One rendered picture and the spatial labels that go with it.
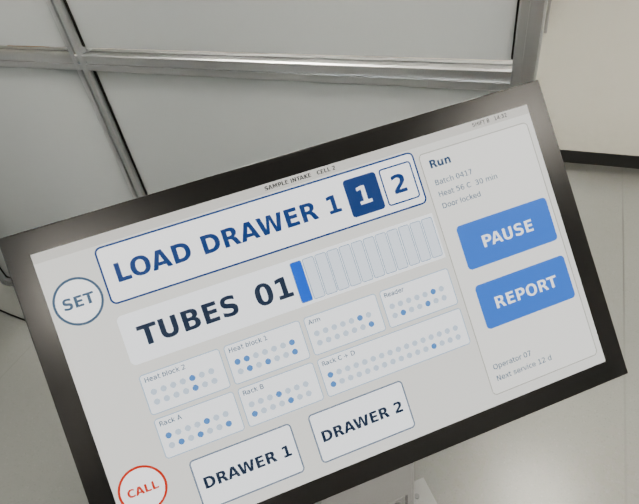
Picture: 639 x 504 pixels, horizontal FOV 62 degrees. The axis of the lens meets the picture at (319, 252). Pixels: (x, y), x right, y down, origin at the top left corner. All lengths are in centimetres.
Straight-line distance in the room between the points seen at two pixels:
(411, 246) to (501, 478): 117
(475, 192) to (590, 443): 126
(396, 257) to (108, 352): 27
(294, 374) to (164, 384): 11
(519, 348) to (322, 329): 20
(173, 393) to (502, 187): 36
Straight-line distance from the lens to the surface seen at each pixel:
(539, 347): 57
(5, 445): 206
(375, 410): 51
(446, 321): 52
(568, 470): 166
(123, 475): 52
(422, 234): 51
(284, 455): 51
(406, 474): 84
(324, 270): 48
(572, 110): 251
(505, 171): 55
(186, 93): 131
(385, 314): 50
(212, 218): 48
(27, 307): 50
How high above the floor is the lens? 145
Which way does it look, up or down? 41 degrees down
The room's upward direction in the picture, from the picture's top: 10 degrees counter-clockwise
